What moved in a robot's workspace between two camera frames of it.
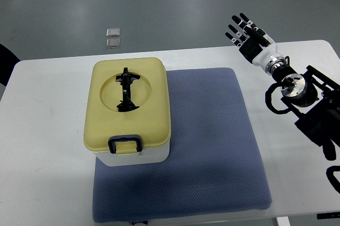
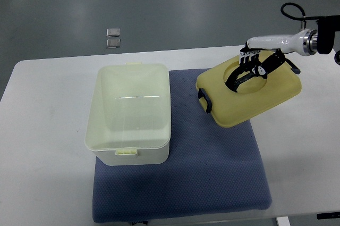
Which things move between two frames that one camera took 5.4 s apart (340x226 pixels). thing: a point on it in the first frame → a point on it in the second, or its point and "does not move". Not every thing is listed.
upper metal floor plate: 113,32 does not move
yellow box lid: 151,120 → 229,108
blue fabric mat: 214,165 does not move
